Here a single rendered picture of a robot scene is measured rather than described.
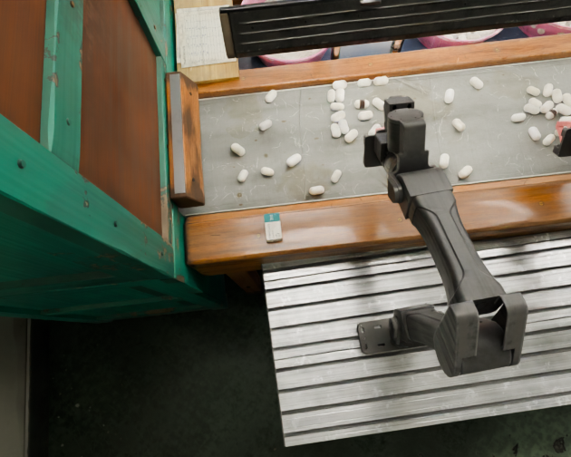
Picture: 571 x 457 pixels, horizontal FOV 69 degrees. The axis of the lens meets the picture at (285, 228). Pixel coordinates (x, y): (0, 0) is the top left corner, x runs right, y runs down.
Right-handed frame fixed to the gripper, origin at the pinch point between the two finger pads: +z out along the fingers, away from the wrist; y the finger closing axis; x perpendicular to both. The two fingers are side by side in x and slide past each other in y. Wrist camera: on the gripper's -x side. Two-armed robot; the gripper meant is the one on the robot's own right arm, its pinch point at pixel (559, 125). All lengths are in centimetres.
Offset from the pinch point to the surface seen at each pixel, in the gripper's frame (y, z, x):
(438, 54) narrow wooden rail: 24.0, 17.1, -14.1
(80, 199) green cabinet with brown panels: 89, -46, -19
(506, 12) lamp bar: 26.2, -14.1, -27.9
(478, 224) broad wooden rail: 24.0, -16.5, 13.6
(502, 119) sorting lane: 11.2, 4.9, -0.9
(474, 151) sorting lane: 19.7, -1.0, 4.0
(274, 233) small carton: 69, -16, 11
